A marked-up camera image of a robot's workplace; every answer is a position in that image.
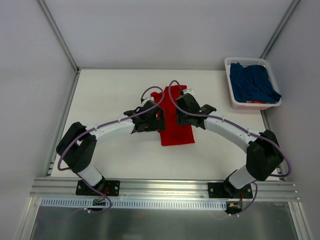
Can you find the aluminium mounting rail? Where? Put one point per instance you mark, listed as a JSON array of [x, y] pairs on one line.
[[153, 189]]

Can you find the white slotted cable duct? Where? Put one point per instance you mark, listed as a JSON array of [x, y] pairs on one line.
[[153, 204]]

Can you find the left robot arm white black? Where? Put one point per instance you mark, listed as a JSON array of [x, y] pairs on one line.
[[77, 146]]

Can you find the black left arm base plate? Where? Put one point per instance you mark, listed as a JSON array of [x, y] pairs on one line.
[[112, 187]]

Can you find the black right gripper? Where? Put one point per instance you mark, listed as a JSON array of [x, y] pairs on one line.
[[179, 116]]

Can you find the blue t shirt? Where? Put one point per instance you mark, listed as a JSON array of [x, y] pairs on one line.
[[251, 84]]

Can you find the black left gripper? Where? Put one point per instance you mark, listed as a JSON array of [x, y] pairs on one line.
[[161, 119]]

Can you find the red t shirt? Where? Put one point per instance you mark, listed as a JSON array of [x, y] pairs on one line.
[[174, 134]]

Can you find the white plastic laundry basket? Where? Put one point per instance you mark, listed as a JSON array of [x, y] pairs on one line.
[[246, 61]]

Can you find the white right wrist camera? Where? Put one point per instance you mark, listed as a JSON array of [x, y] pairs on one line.
[[189, 91]]

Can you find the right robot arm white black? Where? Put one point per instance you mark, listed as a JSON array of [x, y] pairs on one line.
[[262, 150]]

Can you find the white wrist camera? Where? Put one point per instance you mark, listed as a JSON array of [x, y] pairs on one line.
[[150, 98], [189, 91]]

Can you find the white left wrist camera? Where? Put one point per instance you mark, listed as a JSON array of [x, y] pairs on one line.
[[150, 98]]

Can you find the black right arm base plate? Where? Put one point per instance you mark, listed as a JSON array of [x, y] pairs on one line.
[[221, 190]]

